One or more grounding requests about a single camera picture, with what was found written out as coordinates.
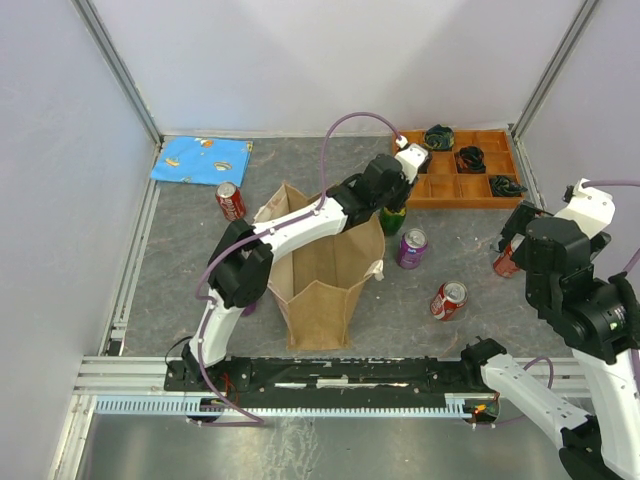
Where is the green glass bottle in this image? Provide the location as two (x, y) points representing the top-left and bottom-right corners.
(379, 206), (407, 237)

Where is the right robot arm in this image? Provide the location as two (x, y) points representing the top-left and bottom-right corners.
(458, 201), (639, 479)

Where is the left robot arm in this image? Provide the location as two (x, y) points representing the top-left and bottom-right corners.
(183, 146), (430, 390)

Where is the red cola can far right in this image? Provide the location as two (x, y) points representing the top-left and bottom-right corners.
(492, 238), (522, 278)

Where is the red cola can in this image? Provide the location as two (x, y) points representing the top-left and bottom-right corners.
(430, 281), (468, 321)
(215, 182), (247, 221)
(492, 238), (522, 278)

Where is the orange wooden divided tray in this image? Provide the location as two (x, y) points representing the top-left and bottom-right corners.
(407, 130), (524, 209)

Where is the purple soda can right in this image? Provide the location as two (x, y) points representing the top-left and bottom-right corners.
(396, 228), (428, 270)

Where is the purple soda can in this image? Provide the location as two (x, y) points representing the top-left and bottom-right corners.
(396, 228), (428, 270)
(242, 302), (257, 317)

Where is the red cola can front right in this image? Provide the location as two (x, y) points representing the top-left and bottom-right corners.
(430, 281), (468, 321)

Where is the red cola can left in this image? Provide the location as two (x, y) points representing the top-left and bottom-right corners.
(215, 182), (247, 221)

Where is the blue patterned cloth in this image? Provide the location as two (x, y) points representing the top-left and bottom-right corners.
(150, 136), (253, 187)

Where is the purple soda can left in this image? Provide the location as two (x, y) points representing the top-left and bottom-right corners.
(242, 302), (257, 317)

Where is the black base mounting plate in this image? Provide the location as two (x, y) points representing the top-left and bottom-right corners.
(163, 355), (521, 409)

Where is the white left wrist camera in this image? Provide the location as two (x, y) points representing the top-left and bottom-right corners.
(393, 135), (432, 185)

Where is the right aluminium frame post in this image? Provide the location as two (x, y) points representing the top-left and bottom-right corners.
(510, 0), (601, 141)

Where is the aluminium frame post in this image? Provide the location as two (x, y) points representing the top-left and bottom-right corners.
(510, 0), (601, 141)
(71, 0), (163, 145)

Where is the light blue cable duct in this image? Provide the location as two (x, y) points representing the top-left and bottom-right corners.
(94, 395), (471, 419)

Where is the left aluminium frame post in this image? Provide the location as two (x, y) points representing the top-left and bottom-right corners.
(71, 0), (163, 145)

